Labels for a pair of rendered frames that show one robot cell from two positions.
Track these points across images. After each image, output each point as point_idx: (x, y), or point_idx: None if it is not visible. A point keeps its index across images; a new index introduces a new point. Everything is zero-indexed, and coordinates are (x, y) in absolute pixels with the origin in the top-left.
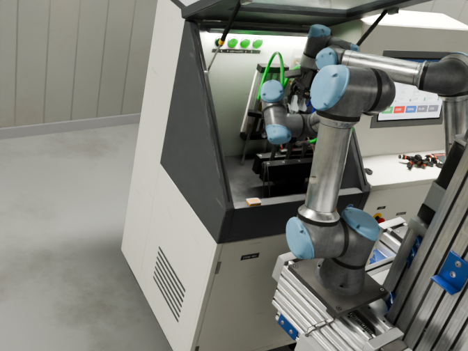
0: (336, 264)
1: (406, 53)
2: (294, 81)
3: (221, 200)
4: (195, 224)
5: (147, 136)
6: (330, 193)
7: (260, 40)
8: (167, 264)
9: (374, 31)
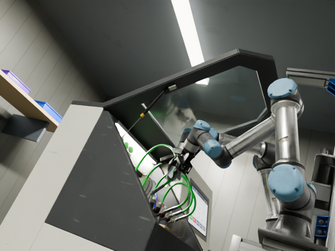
0: (298, 218)
1: (196, 186)
2: None
3: (149, 215)
4: None
5: (26, 205)
6: (298, 149)
7: (133, 147)
8: None
9: None
